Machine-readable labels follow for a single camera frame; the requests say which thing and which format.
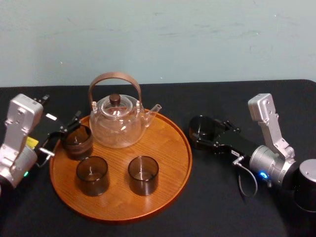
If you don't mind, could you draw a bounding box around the thin left gripper cable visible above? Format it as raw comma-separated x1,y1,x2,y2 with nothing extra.
36,147,55,168

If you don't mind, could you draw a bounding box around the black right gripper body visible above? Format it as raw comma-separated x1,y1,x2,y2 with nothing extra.
213,130,257,165

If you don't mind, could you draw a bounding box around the clear glass teapot wooden handle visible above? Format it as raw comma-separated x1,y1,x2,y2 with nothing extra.
88,71,162,149

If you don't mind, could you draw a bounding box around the glass teapot lid brown knob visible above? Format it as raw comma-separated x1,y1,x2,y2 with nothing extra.
101,93,131,117

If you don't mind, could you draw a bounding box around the thin right gripper cable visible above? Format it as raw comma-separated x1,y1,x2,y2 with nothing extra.
232,158,259,198

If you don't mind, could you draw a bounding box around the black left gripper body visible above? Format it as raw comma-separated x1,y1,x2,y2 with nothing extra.
26,113,67,151

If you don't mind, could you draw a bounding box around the round wooden tray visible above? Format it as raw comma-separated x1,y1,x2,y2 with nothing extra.
49,108,193,221

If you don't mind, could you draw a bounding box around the thin gripper cable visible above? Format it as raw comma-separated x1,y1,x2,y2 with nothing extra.
36,147,55,168
232,158,259,198

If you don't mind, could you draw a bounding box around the black table cloth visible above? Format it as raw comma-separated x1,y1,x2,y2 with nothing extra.
0,79,316,237

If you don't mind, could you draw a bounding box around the smoky brown drinking glass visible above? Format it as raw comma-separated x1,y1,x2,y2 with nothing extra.
75,156,110,197
189,115,219,150
127,156,159,197
63,124,94,160

